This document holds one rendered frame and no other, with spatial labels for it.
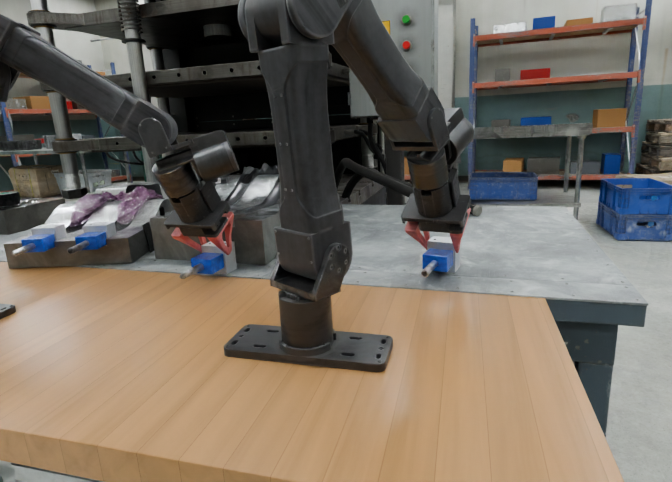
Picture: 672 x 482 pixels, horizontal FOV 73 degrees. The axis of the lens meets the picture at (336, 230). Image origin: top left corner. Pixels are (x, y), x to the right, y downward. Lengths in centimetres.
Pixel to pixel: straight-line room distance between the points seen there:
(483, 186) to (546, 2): 367
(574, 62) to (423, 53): 590
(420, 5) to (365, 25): 112
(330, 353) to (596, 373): 48
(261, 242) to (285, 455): 53
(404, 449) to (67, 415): 33
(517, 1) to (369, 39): 700
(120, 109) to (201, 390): 43
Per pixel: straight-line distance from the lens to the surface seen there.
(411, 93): 62
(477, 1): 758
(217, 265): 85
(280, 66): 49
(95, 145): 222
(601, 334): 84
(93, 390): 58
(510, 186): 452
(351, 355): 54
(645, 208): 433
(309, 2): 48
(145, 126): 74
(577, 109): 745
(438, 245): 81
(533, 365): 56
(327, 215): 50
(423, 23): 167
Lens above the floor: 107
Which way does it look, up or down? 14 degrees down
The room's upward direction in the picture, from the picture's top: 3 degrees counter-clockwise
